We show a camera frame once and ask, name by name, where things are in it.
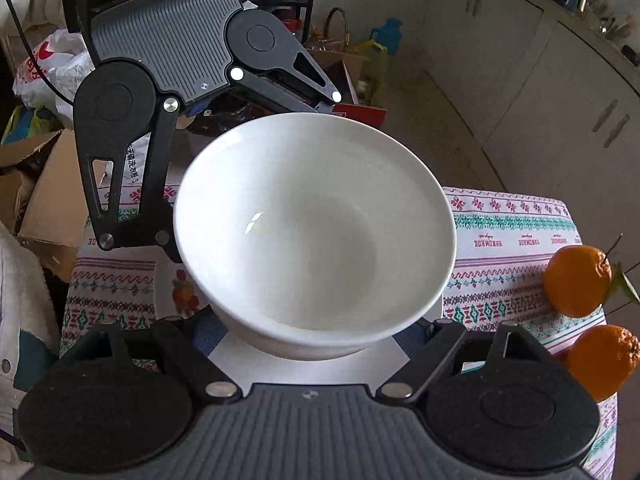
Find orange without leaf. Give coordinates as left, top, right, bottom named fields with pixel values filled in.
left=565, top=325, right=639, bottom=402

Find orange with leaf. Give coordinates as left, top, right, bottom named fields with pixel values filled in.
left=542, top=245, right=639, bottom=318

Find patterned tablecloth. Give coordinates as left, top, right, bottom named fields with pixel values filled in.
left=60, top=129, right=622, bottom=480

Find left gloved hand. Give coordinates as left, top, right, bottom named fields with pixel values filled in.
left=0, top=219, right=64, bottom=461

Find white plastic bag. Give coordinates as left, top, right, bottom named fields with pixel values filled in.
left=13, top=29, right=94, bottom=128

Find white fruit plate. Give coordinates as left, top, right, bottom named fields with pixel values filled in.
left=154, top=259, right=424, bottom=392

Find cardboard box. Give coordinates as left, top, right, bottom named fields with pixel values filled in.
left=0, top=129, right=88, bottom=282

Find white bowl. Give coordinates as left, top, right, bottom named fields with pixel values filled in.
left=174, top=113, right=457, bottom=361

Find white base cabinets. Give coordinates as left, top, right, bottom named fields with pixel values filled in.
left=423, top=0, right=639, bottom=264

